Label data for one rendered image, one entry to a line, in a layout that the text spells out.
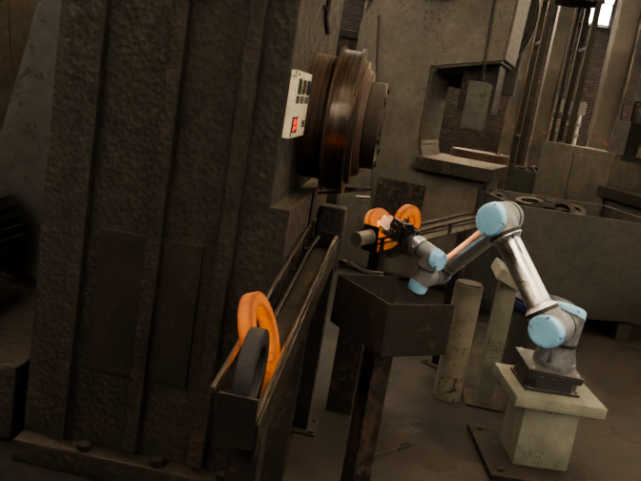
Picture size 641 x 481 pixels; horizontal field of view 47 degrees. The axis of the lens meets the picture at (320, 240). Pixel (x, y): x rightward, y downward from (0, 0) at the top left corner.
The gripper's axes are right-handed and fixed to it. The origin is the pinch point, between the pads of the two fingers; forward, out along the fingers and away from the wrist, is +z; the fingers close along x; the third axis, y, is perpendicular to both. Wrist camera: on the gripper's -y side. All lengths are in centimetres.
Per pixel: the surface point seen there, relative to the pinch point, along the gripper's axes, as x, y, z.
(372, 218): 4.9, 2.3, -0.2
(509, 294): -47, -9, -42
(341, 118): 68, 47, -25
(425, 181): -177, -24, 115
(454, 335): -32, -33, -36
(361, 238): 15.9, -2.8, -7.7
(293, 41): 96, 65, -27
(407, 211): -13.0, 6.9, -1.6
